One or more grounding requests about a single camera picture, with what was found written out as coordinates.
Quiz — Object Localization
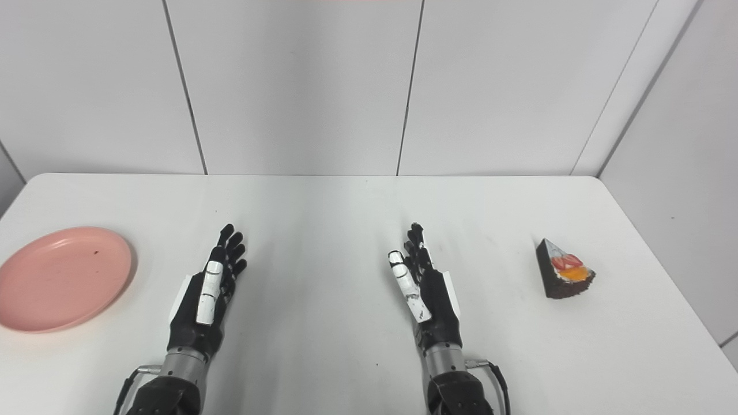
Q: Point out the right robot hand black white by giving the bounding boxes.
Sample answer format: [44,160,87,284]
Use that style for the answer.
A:
[388,222,464,353]

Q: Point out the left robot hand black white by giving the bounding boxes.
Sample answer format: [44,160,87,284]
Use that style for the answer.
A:
[167,224,248,362]

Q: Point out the chocolate cake slice with fruit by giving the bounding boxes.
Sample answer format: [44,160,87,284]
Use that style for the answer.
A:
[536,238,596,299]

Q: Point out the pink round plate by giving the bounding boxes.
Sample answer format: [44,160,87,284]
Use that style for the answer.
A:
[0,226,134,334]

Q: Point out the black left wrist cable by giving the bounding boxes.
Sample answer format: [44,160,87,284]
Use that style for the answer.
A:
[113,364,163,415]

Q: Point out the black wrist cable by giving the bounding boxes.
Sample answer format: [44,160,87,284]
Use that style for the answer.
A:
[113,364,163,415]
[465,359,511,415]

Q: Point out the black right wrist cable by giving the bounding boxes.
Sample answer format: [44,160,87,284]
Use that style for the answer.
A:
[465,359,511,415]

